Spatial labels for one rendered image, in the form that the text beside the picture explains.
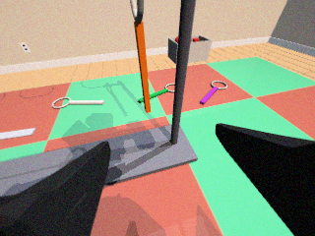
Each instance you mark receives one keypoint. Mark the orange bar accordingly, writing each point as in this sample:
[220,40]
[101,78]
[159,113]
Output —
[140,39]

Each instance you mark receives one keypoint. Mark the white loop with straight handle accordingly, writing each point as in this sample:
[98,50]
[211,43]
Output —
[77,102]

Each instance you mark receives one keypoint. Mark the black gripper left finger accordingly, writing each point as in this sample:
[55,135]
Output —
[62,204]

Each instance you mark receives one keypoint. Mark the white loop with purple handle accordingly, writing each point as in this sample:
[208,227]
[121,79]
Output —
[205,99]

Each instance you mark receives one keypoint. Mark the white ring with green handle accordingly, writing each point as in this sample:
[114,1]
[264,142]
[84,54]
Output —
[157,93]

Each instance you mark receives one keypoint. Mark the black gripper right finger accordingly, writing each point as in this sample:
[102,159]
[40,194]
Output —
[281,168]

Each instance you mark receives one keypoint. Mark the grey flat bar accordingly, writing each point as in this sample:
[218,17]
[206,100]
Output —
[16,134]

